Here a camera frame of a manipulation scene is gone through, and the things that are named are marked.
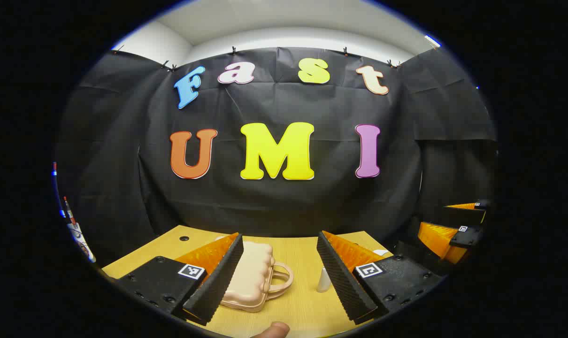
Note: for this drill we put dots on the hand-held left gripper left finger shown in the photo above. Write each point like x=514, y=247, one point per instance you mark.
x=218, y=281

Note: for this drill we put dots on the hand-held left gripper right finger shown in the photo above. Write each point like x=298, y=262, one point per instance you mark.
x=345, y=281

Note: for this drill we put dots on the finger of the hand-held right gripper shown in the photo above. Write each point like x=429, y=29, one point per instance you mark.
x=467, y=237
x=462, y=216

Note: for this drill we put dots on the white skin care tube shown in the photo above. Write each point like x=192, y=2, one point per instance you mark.
x=324, y=280

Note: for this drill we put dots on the beige pink suitcase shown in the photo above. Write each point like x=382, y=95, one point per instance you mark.
x=256, y=272

